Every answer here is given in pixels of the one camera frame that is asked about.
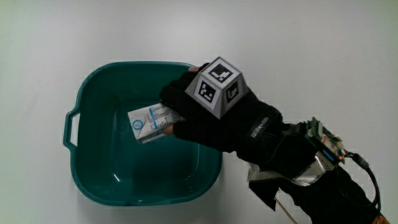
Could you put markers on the person's right hand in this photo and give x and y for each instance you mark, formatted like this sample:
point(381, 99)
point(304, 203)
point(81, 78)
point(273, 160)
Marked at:
point(248, 121)

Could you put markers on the white milk carton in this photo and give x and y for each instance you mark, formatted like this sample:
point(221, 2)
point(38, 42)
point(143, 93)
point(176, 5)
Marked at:
point(144, 124)

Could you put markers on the teal plastic basin plate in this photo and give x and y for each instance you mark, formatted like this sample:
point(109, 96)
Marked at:
point(140, 174)

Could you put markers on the person's right forearm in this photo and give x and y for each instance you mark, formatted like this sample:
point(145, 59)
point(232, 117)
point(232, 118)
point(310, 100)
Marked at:
point(326, 199)

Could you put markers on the green circuit board module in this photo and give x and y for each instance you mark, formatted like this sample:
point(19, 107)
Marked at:
point(325, 140)

